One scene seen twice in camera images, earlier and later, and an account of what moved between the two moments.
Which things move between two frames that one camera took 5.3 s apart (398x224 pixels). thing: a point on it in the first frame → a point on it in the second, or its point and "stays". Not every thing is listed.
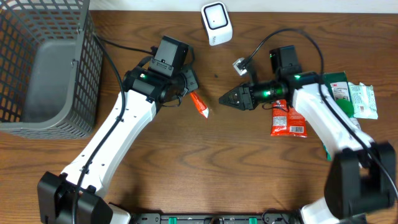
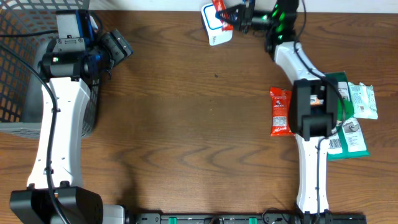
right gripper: [245, 97] → [245, 15]
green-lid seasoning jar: [346, 106] stays
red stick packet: [199, 104] → [220, 5]
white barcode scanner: [217, 22] stays
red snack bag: [286, 121] stays
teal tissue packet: [364, 101] stays
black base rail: [216, 218] stays
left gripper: [193, 84] → [119, 48]
